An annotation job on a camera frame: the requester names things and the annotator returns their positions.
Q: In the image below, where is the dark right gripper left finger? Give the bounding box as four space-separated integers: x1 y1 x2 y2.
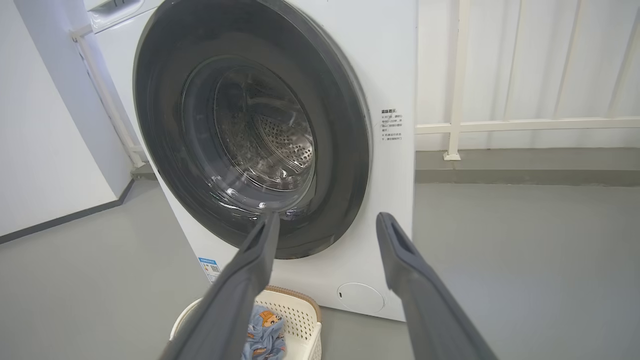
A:
159 211 281 360

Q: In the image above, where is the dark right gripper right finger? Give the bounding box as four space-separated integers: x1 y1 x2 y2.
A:
376 212 500 360

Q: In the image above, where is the blue cartoon print garment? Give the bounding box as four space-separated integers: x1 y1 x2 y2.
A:
241 305 287 360

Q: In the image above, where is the dark round washer door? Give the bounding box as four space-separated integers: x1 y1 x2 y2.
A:
133 0 373 260

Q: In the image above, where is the cream perforated laundry basket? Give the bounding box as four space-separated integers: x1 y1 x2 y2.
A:
169 285 323 360

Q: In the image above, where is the white front-load washing machine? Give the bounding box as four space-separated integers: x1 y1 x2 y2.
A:
82 0 419 322

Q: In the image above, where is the blue energy label sticker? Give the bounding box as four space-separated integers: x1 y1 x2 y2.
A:
198 257 222 284

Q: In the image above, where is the round white filter cover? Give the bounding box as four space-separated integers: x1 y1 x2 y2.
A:
336 282 386 315

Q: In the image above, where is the black text warning sticker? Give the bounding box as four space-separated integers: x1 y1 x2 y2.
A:
380 108 404 144

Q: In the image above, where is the white metal railing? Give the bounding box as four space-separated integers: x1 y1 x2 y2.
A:
415 0 640 162

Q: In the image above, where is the white pipe frame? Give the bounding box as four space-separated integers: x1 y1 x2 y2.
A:
70 24 149 169

